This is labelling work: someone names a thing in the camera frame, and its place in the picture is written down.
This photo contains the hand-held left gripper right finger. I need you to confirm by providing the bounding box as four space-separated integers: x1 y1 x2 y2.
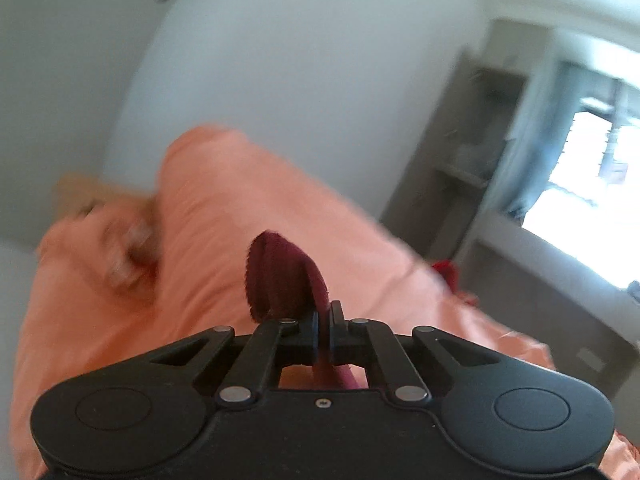
330 301 502 405

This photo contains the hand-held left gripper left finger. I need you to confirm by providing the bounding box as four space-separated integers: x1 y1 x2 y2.
149 310 321 407

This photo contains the maroon knit garment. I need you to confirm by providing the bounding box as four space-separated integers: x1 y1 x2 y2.
243 230 361 391

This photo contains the red cloth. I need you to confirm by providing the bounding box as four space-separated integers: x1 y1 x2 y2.
431 259 478 307

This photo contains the orange duvet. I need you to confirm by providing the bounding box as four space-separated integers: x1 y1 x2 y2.
10 124 640 480

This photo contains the grey window bench cabinet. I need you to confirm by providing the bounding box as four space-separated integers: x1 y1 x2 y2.
457 207 640 398

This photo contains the grey open shelf unit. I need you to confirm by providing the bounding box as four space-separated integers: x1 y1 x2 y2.
379 49 528 263

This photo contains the blue-grey curtain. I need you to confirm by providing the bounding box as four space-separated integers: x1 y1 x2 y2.
500 57 618 223

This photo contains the window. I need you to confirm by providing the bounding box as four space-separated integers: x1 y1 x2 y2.
520 77 640 293

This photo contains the white wall socket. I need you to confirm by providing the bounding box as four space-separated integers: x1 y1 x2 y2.
575 347 609 372

